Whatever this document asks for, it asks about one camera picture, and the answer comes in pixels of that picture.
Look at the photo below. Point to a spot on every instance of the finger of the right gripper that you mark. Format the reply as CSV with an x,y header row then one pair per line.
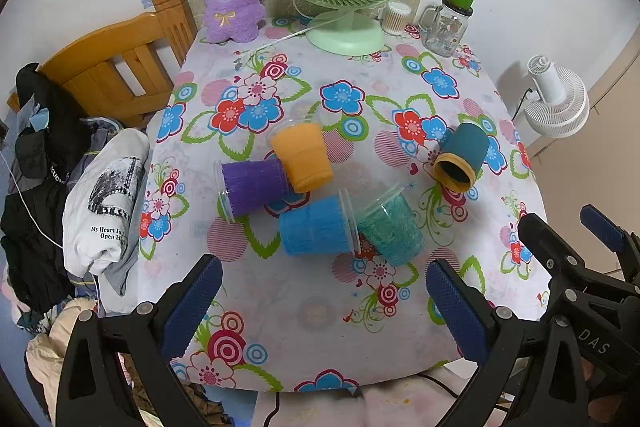
x,y
622,243
557,251

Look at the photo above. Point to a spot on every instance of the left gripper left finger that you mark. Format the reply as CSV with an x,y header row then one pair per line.
x,y
93,389

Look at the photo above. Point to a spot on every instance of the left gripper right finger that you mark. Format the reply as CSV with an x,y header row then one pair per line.
x,y
553,391

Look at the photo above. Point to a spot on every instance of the blue felt cup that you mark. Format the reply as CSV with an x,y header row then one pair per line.
x,y
326,226

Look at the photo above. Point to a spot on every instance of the dark teal cup yellow rim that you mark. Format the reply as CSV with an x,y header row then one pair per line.
x,y
456,167

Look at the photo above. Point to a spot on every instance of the teal green plastic cup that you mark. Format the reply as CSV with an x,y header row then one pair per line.
x,y
388,225

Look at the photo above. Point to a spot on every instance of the purple felt cup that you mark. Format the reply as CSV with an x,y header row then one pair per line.
x,y
245,186

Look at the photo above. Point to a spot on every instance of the orange felt cup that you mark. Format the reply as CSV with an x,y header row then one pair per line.
x,y
302,151

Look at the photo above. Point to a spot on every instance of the white floor fan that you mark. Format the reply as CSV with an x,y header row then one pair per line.
x,y
556,106

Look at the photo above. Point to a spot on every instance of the black clothing pile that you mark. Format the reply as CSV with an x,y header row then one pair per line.
x,y
46,152

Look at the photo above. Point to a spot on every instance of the white printed t-shirt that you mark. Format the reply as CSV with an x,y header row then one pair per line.
x,y
98,210

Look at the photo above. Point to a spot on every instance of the floral tablecloth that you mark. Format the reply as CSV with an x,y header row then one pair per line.
x,y
326,289

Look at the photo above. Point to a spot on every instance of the glass mug jar green lid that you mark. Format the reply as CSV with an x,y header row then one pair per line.
x,y
442,25

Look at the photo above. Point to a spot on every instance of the cotton swab container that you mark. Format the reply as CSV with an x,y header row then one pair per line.
x,y
395,17

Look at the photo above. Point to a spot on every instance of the wooden chair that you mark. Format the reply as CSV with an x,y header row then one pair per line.
x,y
116,72

